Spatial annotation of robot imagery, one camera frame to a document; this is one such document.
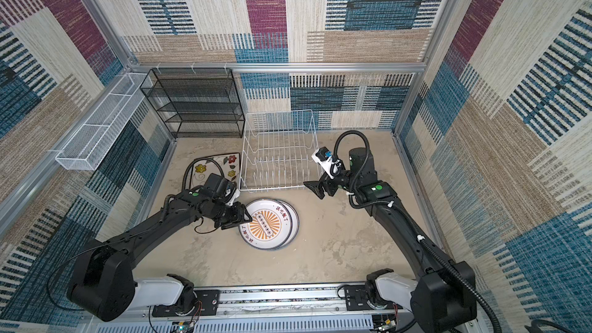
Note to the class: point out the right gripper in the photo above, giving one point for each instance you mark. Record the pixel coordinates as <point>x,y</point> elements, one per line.
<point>317,188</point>

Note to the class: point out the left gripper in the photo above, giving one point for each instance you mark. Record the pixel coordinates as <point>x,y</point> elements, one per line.
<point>239,215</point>

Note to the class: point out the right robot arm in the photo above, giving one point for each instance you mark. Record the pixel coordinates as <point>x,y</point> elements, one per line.
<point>437,300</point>

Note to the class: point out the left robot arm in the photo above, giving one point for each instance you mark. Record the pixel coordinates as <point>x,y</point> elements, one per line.
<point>102,280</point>

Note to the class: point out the black mesh shelf rack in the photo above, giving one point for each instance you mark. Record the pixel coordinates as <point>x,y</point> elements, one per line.
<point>195,103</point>

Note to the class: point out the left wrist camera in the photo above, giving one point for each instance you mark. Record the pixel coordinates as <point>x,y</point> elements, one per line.
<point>228,192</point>

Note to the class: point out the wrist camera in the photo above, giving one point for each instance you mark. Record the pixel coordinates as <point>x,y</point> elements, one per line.
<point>228,192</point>
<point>330,164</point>

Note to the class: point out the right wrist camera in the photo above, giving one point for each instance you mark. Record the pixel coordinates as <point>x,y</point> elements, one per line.
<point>330,164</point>

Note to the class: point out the white wire dish rack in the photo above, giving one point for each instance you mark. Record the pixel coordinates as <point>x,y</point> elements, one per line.
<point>277,151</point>

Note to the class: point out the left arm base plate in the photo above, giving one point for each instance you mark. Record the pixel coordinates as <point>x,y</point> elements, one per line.
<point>198,303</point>

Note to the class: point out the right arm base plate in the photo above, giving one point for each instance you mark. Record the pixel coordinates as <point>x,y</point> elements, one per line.
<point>361,297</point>

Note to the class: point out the aluminium mounting rail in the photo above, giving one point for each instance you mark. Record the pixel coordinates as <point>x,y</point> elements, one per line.
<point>268,308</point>

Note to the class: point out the white mesh wall basket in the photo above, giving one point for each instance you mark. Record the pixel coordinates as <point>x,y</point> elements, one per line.
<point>90,144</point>

